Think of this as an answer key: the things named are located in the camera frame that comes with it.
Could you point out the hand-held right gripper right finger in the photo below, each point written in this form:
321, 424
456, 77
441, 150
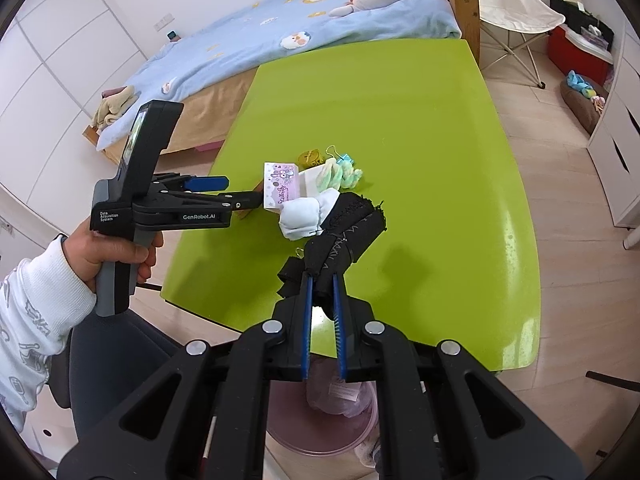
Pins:
340, 325

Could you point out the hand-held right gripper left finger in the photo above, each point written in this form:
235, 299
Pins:
306, 322

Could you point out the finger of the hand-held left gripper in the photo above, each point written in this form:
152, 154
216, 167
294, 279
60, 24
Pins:
235, 204
210, 183

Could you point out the pink printed box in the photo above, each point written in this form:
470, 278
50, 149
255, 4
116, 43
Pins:
282, 185

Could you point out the pink translucent bin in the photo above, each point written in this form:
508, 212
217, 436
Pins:
325, 410

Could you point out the yellow tape measure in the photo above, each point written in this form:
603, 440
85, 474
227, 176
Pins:
310, 158

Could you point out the black cloth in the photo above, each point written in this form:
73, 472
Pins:
345, 230

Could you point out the teal binder clip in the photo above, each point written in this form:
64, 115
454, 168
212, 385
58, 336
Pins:
346, 165

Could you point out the person's left forearm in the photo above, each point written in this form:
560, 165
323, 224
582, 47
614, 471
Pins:
30, 330

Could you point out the person's left hand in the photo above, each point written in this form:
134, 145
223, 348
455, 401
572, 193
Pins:
85, 255

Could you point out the pink underbed box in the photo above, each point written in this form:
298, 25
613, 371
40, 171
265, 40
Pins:
207, 147

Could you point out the folded beige cloth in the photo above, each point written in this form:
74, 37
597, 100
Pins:
112, 107

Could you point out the wooden bed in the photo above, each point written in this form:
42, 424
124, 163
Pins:
210, 110

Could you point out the white sock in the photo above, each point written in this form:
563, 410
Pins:
300, 217

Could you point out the small white box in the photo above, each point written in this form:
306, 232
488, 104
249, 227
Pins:
311, 180

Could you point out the green white knit item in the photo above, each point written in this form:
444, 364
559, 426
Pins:
331, 175

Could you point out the white wardrobe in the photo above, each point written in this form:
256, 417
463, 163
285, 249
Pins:
65, 60

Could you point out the person's left leg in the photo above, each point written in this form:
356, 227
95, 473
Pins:
125, 355

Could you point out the brown pet basket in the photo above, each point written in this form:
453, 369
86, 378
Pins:
582, 110

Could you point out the white cabinet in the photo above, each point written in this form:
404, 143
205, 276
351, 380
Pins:
617, 150

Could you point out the white folding chair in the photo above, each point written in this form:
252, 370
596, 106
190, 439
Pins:
510, 5

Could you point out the blue plush toy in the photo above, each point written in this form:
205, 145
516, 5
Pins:
579, 82

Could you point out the red storage box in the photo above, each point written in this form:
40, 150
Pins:
575, 55

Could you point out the black bag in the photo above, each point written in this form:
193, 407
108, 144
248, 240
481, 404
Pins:
582, 20

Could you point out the white wall socket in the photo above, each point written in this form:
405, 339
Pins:
162, 20

